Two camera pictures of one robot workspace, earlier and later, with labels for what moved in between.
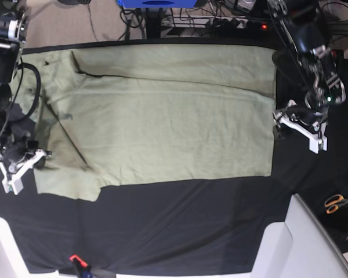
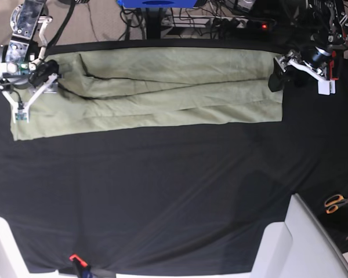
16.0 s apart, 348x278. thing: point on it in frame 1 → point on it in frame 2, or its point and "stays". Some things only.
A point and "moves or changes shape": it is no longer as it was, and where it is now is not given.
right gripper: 312,120 → 313,55
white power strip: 197,21 stays
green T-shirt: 108,116 moves or changes shape
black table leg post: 153,17 stays
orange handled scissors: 333,202 stays
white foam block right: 300,247 stays
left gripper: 14,147 → 40,74
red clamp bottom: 83,263 stays
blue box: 132,4 stays
